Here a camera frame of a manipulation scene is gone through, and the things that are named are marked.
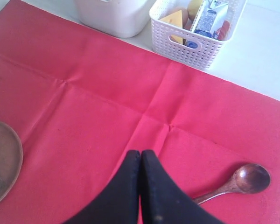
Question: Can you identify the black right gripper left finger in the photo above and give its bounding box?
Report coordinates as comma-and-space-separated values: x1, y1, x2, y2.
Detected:
65, 150, 140, 224

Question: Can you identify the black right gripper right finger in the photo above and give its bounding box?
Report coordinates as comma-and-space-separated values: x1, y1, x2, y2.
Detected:
140, 150, 222, 224

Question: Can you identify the white perforated plastic basket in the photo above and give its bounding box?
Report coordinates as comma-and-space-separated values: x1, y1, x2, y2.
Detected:
149, 0, 246, 69

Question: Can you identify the red sausage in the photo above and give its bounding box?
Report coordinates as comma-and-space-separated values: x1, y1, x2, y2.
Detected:
217, 20, 230, 41

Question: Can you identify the yellow cheese wedge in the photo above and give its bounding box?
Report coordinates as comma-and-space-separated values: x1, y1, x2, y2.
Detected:
160, 9, 183, 44

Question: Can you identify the brown egg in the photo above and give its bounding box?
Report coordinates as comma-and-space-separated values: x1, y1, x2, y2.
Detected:
182, 9, 192, 30

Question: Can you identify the blue white milk carton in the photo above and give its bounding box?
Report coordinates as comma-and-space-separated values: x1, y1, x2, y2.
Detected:
190, 0, 229, 40

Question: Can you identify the yellow lemon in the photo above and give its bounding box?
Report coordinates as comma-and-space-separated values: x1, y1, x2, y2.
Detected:
187, 0, 203, 21

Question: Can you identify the brown wooden spoon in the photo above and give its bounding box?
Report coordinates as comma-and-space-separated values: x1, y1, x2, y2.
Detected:
194, 163, 271, 204

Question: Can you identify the red tablecloth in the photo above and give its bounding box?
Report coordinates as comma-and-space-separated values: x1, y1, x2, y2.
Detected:
0, 0, 280, 224

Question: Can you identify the brown wooden plate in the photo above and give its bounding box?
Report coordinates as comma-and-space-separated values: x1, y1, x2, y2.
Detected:
0, 121, 23, 202

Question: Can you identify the cream plastic storage bin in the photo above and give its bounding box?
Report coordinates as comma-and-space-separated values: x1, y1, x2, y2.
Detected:
74, 0, 155, 38

